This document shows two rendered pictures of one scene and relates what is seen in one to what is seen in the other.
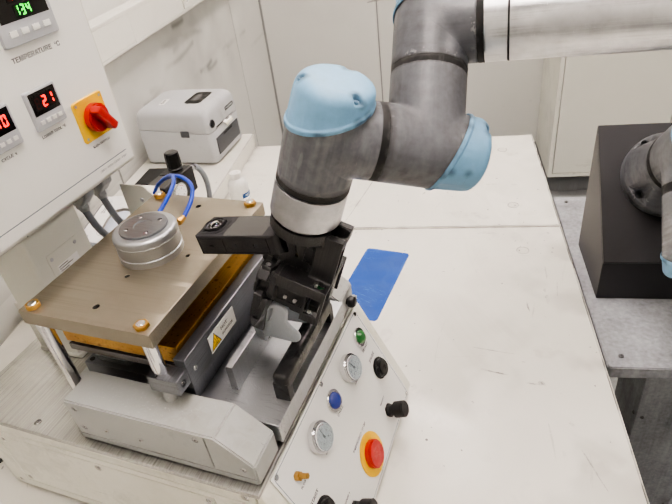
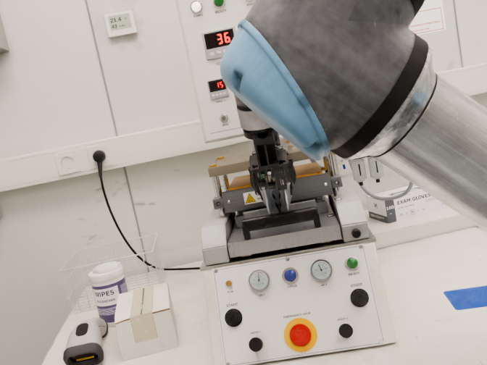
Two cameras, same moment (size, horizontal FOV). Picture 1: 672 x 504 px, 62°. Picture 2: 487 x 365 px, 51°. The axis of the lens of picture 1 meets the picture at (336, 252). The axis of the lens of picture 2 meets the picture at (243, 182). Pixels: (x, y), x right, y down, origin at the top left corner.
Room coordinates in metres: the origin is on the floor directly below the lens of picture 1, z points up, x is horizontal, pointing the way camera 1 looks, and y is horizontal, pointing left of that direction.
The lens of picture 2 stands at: (0.15, -0.85, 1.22)
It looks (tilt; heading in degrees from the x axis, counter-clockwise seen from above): 8 degrees down; 71
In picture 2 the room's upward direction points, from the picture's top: 11 degrees counter-clockwise
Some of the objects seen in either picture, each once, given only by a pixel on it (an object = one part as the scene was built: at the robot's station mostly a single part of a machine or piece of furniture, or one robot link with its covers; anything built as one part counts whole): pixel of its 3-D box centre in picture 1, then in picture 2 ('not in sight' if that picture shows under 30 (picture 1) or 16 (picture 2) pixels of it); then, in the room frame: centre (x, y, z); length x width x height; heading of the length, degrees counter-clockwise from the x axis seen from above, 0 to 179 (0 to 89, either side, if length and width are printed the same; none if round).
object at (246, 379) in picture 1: (214, 337); (282, 216); (0.57, 0.18, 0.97); 0.30 x 0.22 x 0.08; 66
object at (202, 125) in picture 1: (191, 125); not in sight; (1.64, 0.38, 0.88); 0.25 x 0.20 x 0.17; 71
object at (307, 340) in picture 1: (305, 344); (280, 222); (0.52, 0.05, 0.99); 0.15 x 0.02 x 0.04; 156
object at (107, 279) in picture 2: not in sight; (111, 292); (0.19, 0.48, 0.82); 0.09 x 0.09 x 0.15
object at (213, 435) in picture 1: (169, 424); (220, 231); (0.44, 0.22, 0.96); 0.25 x 0.05 x 0.07; 66
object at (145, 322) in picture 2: not in sight; (146, 319); (0.25, 0.30, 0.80); 0.19 x 0.13 x 0.09; 77
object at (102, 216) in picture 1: (118, 232); (408, 200); (1.14, 0.50, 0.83); 0.23 x 0.12 x 0.07; 174
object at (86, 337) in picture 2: not in sight; (88, 334); (0.12, 0.33, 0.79); 0.20 x 0.08 x 0.08; 77
